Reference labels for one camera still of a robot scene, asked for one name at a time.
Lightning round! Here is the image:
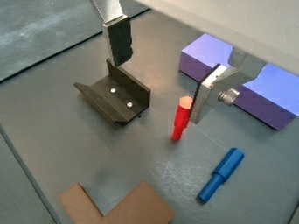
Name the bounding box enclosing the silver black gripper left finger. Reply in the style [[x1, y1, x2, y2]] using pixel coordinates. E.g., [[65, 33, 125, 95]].
[[89, 0, 133, 67]]

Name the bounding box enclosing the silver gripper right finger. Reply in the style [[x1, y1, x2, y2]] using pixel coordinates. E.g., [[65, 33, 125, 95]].
[[189, 48, 267, 123]]

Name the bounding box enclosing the brown T-shaped block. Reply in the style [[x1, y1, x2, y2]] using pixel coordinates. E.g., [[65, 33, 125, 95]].
[[59, 180, 175, 224]]

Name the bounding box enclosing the black angle fixture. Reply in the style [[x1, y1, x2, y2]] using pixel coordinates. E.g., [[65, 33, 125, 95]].
[[73, 59, 151, 126]]

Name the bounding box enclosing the red stepped peg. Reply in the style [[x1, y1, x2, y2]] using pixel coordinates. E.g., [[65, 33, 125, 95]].
[[172, 96, 192, 141]]

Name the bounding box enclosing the purple base block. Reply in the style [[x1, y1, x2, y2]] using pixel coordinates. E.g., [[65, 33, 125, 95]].
[[179, 34, 299, 130]]

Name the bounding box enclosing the blue stepped peg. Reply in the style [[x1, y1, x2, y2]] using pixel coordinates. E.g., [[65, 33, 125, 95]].
[[197, 148, 244, 203]]

